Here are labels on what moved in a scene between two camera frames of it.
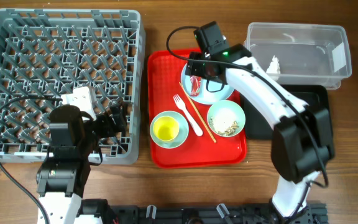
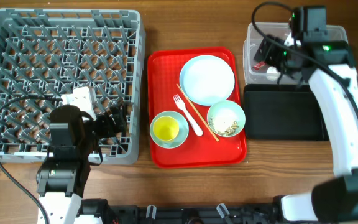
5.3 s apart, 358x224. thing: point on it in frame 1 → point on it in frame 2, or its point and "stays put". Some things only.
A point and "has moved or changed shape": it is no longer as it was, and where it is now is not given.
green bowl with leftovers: [225, 118] stays put
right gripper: [194, 69] → [266, 53]
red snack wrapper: [195, 85] has moved or changed shape
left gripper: [109, 129] stays put
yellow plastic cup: [166, 128] stays put
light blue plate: [212, 91] stays put
